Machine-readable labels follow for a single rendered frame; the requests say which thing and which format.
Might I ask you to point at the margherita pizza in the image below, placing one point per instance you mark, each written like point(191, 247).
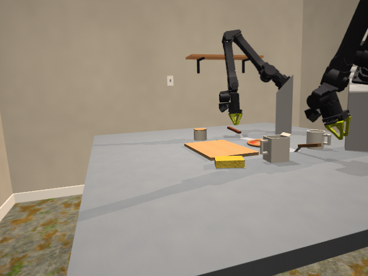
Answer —
point(254, 143)

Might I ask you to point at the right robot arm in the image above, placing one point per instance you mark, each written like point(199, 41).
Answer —
point(267, 74)

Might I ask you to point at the yellow sponge block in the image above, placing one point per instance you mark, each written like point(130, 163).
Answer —
point(229, 162)

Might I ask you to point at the grey square mug with handle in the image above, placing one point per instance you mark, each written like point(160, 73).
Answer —
point(276, 148)

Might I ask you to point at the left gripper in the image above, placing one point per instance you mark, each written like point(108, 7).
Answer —
point(337, 115)

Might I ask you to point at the wooden cutting board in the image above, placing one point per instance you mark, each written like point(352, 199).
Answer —
point(210, 149)

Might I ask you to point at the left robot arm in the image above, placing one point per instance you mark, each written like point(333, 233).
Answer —
point(336, 77)

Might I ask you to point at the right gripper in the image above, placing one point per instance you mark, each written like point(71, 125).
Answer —
point(235, 112)

